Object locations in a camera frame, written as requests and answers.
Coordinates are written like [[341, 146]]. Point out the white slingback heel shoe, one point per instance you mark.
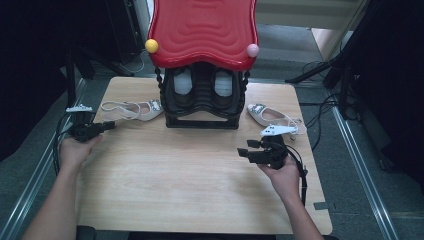
[[266, 115], [133, 110]]

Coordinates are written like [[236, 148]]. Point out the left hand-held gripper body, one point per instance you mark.
[[85, 128]]

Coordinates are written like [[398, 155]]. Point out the yellow ball knob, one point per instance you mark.
[[151, 46]]

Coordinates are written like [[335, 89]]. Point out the black leather shoe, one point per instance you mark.
[[182, 83], [223, 83]]

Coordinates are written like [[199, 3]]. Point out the metal floor rail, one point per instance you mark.
[[365, 173], [33, 186]]

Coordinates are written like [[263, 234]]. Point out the person's right hand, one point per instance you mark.
[[283, 180]]

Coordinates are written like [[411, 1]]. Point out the black metal stand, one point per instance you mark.
[[71, 83]]

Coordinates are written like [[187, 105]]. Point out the black tripod stand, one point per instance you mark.
[[320, 68]]

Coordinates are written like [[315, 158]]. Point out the pink ball knob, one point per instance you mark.
[[253, 50]]

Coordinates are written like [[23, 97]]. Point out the dark cloth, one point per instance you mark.
[[200, 237]]

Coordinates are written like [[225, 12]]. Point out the person's left hand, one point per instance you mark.
[[76, 153]]

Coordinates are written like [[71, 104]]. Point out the grey tape piece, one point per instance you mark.
[[321, 205]]

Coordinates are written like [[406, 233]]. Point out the red and black shoe rack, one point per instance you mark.
[[203, 33]]

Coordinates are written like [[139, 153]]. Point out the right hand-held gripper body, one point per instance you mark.
[[275, 151]]

